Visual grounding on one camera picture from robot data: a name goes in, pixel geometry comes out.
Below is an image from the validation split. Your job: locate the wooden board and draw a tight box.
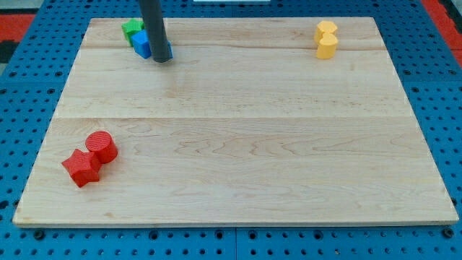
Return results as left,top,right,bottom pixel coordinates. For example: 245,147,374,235
13,17,458,228

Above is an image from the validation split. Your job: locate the red circle block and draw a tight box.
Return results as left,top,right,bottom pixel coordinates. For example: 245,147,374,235
85,131,118,164

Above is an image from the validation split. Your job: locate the green star block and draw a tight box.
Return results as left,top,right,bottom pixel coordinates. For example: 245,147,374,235
121,19,144,47

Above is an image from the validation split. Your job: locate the red star block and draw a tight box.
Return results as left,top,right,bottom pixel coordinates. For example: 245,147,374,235
61,149,102,188

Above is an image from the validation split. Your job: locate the yellow heart block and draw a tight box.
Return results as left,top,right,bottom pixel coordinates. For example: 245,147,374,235
316,32,339,59

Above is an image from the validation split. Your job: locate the blue cube block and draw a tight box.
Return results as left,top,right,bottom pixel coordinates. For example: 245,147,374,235
131,30,173,63

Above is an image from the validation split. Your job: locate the yellow hexagon block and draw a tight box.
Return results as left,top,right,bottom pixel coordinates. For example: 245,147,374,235
314,20,338,44

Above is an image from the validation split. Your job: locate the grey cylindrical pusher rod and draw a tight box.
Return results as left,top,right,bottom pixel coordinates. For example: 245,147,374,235
139,0,172,63

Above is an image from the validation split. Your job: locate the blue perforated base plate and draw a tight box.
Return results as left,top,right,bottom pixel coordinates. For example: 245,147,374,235
1,0,461,259

